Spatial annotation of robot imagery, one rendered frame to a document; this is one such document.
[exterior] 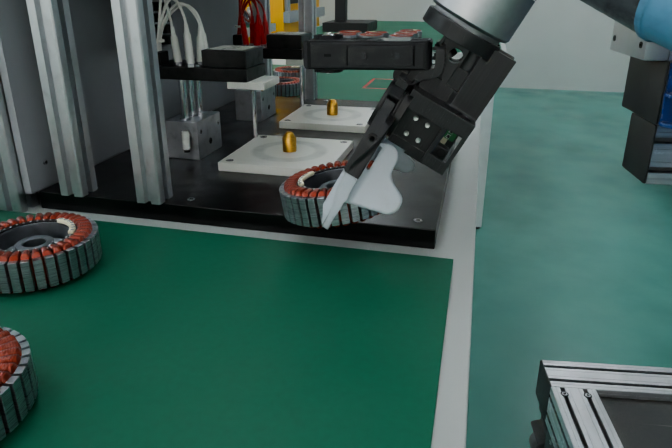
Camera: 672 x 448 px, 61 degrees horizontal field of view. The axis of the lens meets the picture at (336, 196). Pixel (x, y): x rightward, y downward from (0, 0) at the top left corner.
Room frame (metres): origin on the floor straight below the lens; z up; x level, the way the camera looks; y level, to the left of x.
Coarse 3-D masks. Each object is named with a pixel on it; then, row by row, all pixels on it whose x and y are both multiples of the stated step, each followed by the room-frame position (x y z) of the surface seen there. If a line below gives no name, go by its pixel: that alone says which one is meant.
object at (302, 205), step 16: (304, 176) 0.54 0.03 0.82; (320, 176) 0.56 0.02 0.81; (336, 176) 0.56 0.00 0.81; (288, 192) 0.51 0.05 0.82; (304, 192) 0.49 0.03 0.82; (320, 192) 0.48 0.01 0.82; (288, 208) 0.50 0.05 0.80; (304, 208) 0.48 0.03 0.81; (320, 208) 0.48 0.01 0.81; (352, 208) 0.48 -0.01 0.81; (304, 224) 0.49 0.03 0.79; (320, 224) 0.48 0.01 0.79; (336, 224) 0.47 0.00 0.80
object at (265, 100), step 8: (272, 88) 1.05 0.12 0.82; (240, 96) 1.01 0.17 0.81; (248, 96) 1.00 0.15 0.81; (256, 96) 1.00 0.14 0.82; (264, 96) 1.01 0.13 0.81; (272, 96) 1.05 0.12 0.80; (240, 104) 1.01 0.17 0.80; (248, 104) 1.00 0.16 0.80; (256, 104) 1.00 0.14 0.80; (264, 104) 1.01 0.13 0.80; (272, 104) 1.05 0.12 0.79; (240, 112) 1.01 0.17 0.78; (248, 112) 1.00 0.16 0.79; (264, 112) 1.01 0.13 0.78; (272, 112) 1.05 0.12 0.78; (248, 120) 1.00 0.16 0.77
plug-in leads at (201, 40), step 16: (160, 0) 0.79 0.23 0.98; (176, 0) 0.78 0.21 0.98; (160, 16) 0.79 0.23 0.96; (160, 32) 0.79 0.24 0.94; (160, 48) 0.80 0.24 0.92; (176, 48) 0.79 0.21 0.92; (192, 48) 0.77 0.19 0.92; (160, 64) 0.78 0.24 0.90; (176, 64) 0.79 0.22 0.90; (192, 64) 0.77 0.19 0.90
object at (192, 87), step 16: (208, 48) 0.78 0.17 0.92; (224, 48) 0.78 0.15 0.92; (240, 48) 0.78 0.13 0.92; (256, 48) 0.79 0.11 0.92; (208, 64) 0.76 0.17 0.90; (224, 64) 0.76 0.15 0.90; (240, 64) 0.75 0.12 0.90; (256, 64) 0.78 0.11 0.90; (192, 80) 0.80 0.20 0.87; (208, 80) 0.76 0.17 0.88; (224, 80) 0.75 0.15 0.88; (240, 80) 0.75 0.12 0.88; (256, 80) 0.76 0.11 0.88; (272, 80) 0.78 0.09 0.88; (192, 96) 0.80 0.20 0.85; (192, 112) 0.80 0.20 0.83
